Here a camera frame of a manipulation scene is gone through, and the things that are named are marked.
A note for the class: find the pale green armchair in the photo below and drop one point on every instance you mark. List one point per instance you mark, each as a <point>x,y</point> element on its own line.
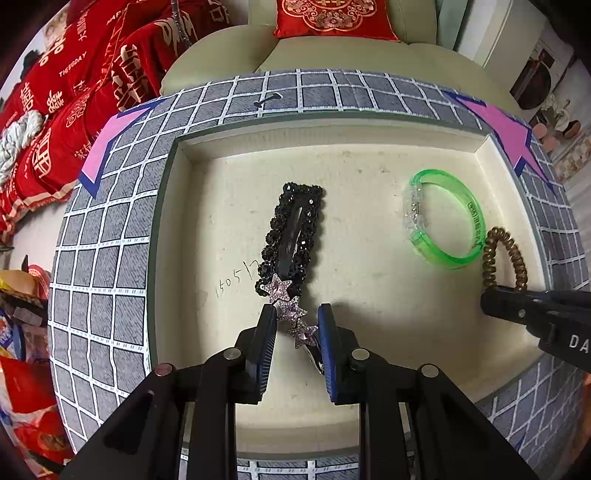
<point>332,53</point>

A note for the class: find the pale green hanging cloth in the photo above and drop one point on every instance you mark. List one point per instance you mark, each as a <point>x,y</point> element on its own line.
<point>447,23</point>

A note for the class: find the pink star hair clip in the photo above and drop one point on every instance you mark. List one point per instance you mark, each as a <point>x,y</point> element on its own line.
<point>292,305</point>

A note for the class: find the silver braided cloth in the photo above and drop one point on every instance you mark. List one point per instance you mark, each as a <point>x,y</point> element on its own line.
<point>18,138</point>

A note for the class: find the pink star sticker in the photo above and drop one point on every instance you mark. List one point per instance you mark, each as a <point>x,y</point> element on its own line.
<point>498,124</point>
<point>108,143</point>

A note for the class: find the white cabinet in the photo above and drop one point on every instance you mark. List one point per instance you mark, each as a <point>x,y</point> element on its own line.
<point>498,32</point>

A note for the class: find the red printed blanket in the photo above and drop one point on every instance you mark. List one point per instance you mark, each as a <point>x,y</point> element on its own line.
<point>92,78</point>

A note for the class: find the grey checked table cloth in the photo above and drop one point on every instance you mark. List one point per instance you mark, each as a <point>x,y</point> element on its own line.
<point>106,286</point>

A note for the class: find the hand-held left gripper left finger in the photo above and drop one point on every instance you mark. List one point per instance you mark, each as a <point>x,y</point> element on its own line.
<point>267,355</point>

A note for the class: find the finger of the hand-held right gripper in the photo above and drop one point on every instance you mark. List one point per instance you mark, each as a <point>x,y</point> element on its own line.
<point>572,299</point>
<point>512,307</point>

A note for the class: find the red embroidered cushion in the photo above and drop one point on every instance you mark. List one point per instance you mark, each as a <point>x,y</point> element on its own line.
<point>334,18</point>

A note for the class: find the cream jewelry tray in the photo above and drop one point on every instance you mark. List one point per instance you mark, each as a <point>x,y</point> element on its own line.
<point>369,194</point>

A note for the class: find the pink slippers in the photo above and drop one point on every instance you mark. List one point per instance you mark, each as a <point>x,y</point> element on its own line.
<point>549,138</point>

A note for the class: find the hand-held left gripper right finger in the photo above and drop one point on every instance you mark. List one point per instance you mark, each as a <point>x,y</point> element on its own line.
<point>328,360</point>

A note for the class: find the clear plastic strip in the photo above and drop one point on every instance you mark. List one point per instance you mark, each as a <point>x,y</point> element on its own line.
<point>180,23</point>

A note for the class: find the black beaded hair clip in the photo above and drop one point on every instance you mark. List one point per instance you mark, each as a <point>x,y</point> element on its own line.
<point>308,230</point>

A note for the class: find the pile of colourful packets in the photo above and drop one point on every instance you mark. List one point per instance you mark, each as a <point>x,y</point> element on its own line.
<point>23,369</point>

